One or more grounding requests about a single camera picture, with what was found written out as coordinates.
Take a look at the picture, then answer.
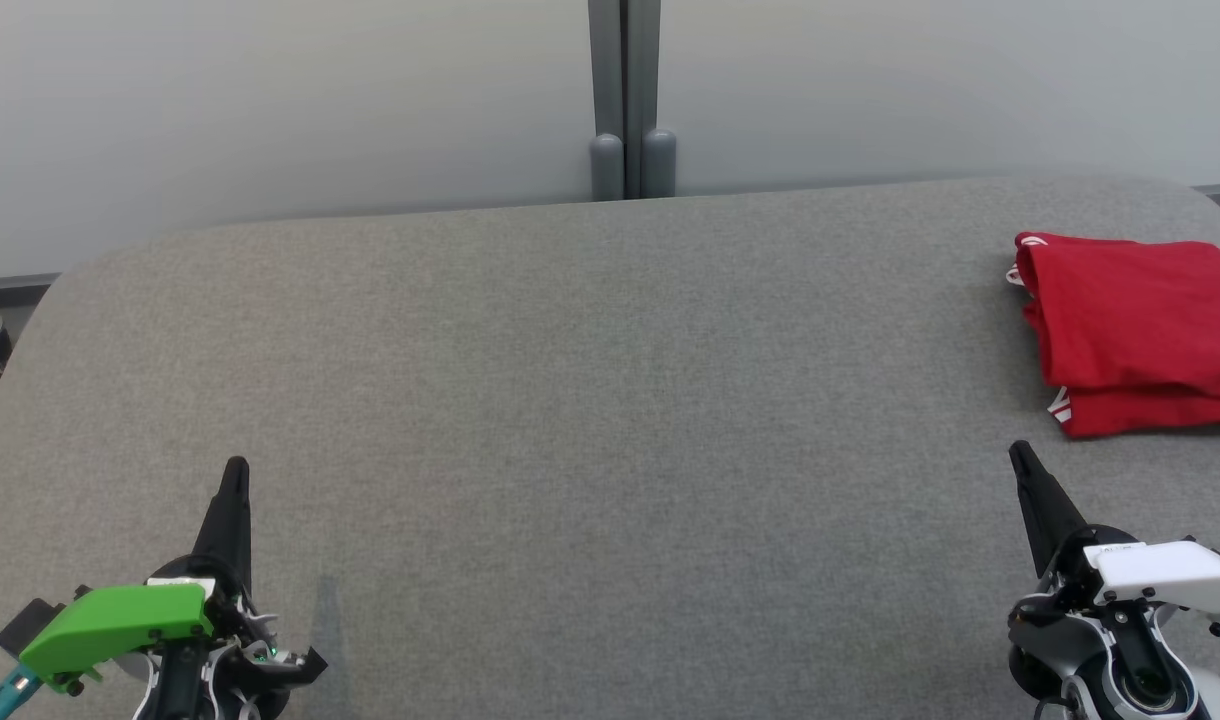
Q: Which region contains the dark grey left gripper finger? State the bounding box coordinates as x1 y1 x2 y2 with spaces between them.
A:
191 458 252 593

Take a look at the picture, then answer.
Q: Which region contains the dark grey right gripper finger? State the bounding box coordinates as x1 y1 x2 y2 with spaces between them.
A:
1009 440 1090 579

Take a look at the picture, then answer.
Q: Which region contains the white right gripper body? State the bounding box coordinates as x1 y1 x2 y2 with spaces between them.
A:
1055 524 1220 613

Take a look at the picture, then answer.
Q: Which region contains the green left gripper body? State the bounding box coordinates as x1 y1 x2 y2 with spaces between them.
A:
17 555 328 697

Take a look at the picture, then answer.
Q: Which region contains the red white jersey shirt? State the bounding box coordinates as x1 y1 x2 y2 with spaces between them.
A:
1005 231 1220 399

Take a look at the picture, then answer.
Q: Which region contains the black cable with teal plug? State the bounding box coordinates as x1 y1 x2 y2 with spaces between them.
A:
0 664 44 720

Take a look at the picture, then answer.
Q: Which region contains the grey metal partition post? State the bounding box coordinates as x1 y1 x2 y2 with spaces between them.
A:
587 0 678 203

